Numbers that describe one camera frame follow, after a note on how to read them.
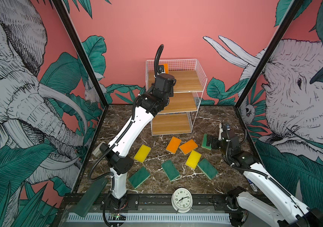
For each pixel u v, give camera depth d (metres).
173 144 0.96
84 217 0.70
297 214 0.39
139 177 0.82
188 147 0.96
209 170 0.85
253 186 0.51
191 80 0.79
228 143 0.56
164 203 0.75
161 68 0.57
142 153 0.92
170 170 0.84
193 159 0.90
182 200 0.72
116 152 0.45
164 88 0.51
